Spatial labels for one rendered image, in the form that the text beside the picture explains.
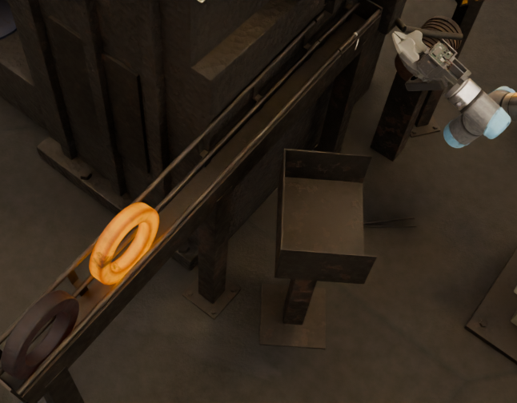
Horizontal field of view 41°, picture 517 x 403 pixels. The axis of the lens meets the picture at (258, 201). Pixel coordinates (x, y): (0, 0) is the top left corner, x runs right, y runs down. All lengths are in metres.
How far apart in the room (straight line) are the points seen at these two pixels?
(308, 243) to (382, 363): 0.67
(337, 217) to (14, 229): 1.14
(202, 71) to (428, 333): 1.15
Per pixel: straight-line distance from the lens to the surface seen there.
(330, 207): 1.68
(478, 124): 1.83
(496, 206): 2.57
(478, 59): 2.98
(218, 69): 1.54
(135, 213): 1.43
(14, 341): 1.39
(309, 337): 2.16
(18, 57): 2.48
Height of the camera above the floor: 2.01
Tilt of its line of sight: 58 degrees down
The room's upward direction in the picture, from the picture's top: 8 degrees clockwise
